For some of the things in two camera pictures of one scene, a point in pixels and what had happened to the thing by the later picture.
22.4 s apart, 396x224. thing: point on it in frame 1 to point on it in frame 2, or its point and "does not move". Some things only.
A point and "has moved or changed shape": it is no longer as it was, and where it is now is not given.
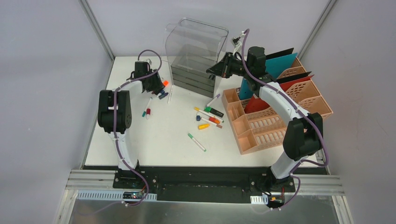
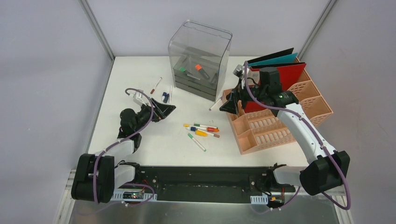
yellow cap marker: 209,114 to 197,127
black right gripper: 223,68 to 231,105
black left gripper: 156,84 to 155,109
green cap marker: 197,142 does not move
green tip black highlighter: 208,109 to 182,69
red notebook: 256,105 has moved or changed shape
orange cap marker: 210,118 to 210,129
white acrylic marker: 170,94 does not move
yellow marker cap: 203,126 to 202,133
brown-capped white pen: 198,118 to 209,134
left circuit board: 133,195 does not move
